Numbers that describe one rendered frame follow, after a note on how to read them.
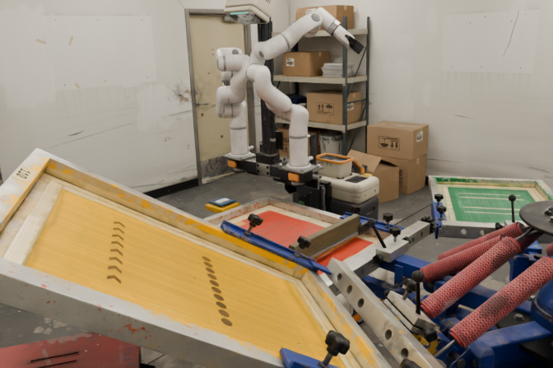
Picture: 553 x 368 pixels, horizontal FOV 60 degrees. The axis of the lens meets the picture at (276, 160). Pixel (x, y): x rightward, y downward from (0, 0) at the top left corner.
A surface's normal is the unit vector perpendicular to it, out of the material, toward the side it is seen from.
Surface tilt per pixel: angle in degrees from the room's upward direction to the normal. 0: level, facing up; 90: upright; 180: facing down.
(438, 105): 90
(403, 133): 88
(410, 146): 90
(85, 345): 0
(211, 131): 90
